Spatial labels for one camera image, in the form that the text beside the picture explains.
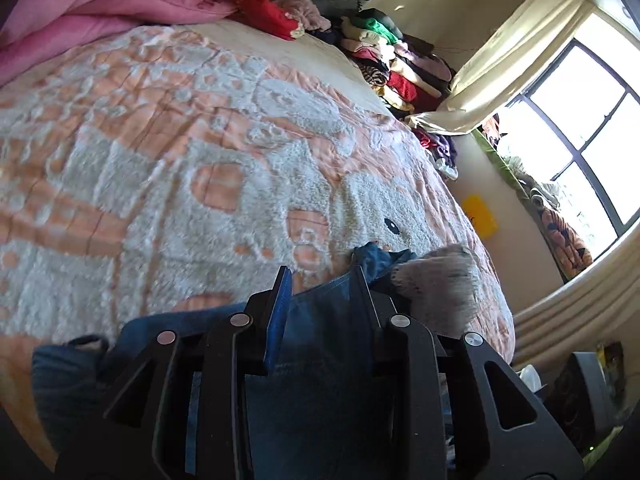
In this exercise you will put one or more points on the peach white bear bedspread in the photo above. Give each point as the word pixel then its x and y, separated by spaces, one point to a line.
pixel 176 168

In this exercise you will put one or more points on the mauve fuzzy garment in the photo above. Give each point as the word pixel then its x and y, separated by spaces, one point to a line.
pixel 306 12

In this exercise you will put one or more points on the pile of folded clothes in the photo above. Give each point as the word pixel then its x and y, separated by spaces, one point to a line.
pixel 402 70

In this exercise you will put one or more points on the yellow paper bag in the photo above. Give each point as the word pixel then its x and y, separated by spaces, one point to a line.
pixel 480 216

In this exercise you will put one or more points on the window with dark frame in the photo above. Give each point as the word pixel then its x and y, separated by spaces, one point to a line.
pixel 575 131

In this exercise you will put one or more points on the cream curtain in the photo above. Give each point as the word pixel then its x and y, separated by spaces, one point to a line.
pixel 521 48

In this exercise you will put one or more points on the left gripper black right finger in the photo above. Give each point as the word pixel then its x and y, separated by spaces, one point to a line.
pixel 378 308

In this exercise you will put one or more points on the red embroidered garment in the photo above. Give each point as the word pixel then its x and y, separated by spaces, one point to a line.
pixel 268 17

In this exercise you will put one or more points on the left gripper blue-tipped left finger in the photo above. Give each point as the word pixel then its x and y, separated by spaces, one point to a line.
pixel 268 311

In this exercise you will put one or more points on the pink folded duvet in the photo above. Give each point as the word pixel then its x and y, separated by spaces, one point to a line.
pixel 37 30

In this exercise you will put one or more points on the blue denim lace-trimmed pants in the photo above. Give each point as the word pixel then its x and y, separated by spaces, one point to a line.
pixel 312 416

